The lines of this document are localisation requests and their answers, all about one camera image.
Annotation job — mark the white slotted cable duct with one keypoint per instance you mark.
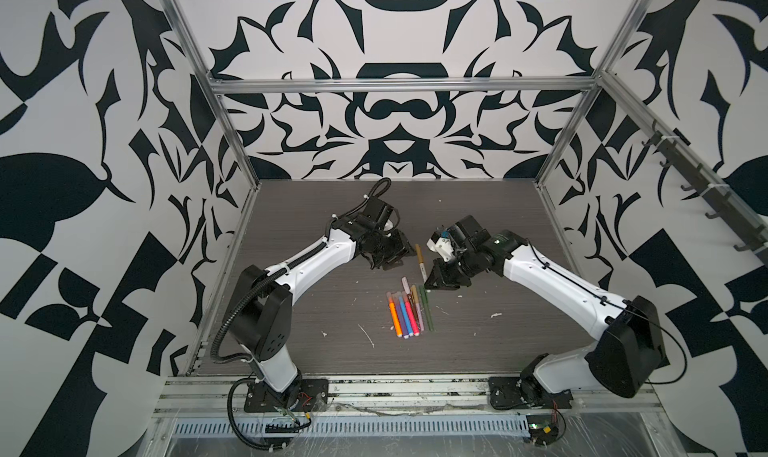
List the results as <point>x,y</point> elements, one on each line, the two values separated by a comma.
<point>327,426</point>

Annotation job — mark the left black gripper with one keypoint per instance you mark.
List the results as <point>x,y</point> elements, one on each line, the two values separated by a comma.
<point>403,247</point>

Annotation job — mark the dark red marker pen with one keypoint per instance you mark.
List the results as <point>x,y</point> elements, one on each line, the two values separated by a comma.
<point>414,314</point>

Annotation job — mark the light pink marker pen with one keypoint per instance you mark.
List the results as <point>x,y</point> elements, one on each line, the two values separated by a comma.
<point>406,286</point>

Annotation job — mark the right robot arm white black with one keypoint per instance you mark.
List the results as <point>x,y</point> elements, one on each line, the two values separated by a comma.
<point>627,344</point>

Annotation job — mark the aluminium front rail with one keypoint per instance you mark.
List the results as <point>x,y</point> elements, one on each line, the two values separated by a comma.
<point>205,396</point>

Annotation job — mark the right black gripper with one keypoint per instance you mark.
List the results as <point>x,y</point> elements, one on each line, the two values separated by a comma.
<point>443,279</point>

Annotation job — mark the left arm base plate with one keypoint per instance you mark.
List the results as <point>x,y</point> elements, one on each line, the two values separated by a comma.
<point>301,396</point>

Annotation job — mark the olive tan marker pen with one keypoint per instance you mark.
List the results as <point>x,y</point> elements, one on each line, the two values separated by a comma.
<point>418,308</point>

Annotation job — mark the orange marker pen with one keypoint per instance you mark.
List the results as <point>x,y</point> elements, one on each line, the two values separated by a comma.
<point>394,315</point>

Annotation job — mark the pink red marker pen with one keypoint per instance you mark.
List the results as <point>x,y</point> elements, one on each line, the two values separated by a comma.
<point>408,314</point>

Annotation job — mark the aluminium frame crossbar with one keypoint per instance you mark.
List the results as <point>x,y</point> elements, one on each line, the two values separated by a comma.
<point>410,84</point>

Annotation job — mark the grey hook rack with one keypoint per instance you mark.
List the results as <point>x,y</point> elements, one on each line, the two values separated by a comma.
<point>701,181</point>

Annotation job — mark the green marker pen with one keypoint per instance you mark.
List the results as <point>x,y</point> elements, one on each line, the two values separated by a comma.
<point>423,296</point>

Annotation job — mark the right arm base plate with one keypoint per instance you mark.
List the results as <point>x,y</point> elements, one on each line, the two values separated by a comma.
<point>512,393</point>

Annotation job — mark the gold ochre marker pen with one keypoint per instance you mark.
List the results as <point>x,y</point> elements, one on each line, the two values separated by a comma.
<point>421,262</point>

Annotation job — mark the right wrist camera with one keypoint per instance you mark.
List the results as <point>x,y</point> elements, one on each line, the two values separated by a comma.
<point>443,244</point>

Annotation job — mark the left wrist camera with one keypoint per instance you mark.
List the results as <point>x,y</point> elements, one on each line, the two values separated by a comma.
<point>392,221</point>

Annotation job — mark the purple marker pen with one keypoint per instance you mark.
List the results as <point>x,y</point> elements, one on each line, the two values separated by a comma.
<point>401,324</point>

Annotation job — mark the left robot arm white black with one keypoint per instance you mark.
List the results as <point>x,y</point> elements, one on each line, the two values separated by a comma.
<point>257,323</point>

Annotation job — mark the circuit board with green light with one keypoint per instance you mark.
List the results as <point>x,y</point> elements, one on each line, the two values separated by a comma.
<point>544,431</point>

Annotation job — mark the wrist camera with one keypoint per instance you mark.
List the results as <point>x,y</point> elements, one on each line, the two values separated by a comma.
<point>443,244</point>
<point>392,221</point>

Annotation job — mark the blue marker pen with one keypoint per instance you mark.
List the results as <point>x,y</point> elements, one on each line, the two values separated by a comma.
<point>408,330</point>

